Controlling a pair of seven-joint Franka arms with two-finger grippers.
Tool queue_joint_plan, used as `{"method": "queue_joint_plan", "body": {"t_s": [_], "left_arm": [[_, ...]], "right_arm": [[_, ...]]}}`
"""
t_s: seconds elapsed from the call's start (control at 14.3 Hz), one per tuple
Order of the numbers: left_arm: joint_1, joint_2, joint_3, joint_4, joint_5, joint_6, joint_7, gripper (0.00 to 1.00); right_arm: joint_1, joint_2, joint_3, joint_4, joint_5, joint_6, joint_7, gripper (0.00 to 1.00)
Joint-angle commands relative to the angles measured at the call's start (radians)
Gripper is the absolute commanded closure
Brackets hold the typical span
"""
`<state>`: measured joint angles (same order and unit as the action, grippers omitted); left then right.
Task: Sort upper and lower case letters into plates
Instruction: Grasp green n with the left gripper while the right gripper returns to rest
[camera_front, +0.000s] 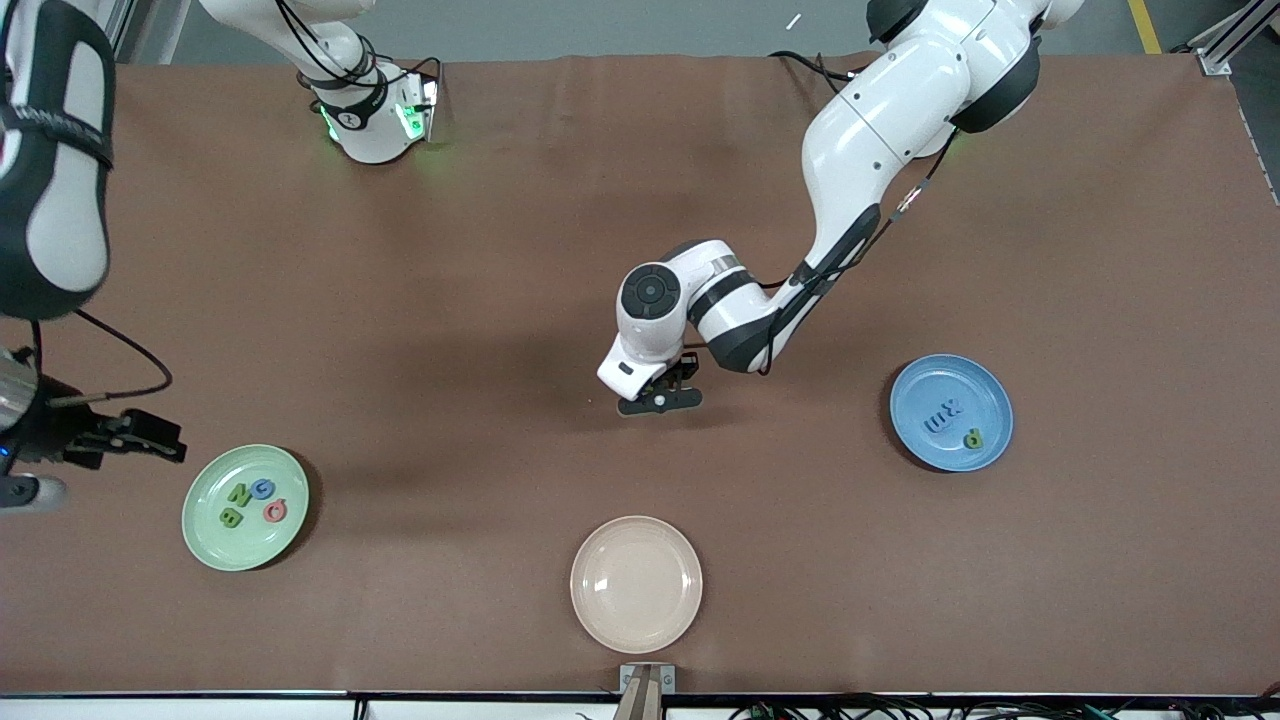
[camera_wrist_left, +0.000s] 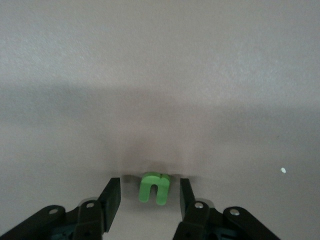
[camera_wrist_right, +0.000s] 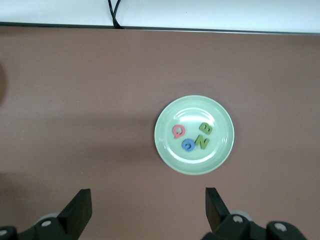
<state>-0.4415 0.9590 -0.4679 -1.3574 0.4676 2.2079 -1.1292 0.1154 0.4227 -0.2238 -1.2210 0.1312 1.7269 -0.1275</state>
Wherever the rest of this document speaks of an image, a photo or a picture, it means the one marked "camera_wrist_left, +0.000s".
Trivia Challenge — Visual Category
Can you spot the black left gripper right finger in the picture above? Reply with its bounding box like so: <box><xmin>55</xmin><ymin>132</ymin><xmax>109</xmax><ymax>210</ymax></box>
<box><xmin>172</xmin><ymin>177</ymin><xmax>278</xmax><ymax>240</ymax></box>

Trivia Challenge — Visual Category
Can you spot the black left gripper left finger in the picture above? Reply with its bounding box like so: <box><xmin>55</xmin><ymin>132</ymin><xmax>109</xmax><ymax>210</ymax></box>
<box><xmin>0</xmin><ymin>177</ymin><xmax>122</xmax><ymax>240</ymax></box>

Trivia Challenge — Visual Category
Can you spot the green foam letter n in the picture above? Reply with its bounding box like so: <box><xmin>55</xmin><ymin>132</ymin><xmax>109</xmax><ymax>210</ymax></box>
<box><xmin>138</xmin><ymin>171</ymin><xmax>171</xmax><ymax>206</ymax></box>

